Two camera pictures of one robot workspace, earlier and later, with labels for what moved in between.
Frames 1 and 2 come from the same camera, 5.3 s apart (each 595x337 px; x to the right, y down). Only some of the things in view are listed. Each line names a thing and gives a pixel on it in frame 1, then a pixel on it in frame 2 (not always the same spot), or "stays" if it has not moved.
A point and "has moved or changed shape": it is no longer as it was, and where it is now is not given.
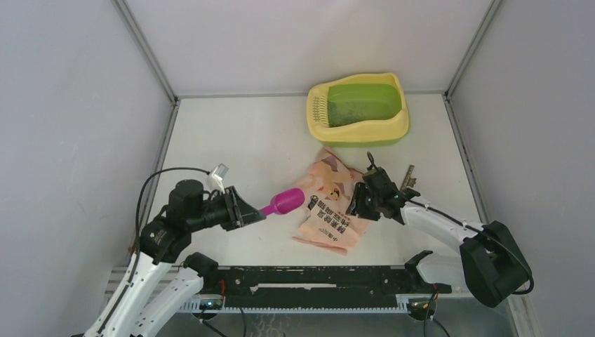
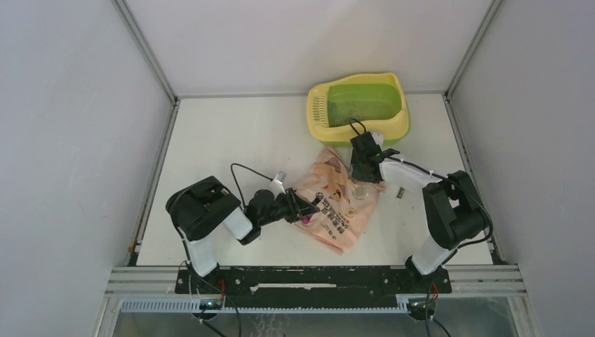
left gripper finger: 240,215 -> 306,210
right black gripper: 356,206 -> 354,171
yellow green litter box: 358,111 stays
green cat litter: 351,104 stays
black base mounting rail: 318,286 stays
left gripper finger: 245,213 -> 304,206
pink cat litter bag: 326,188 stays
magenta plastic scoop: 284,201 has moved or changed shape
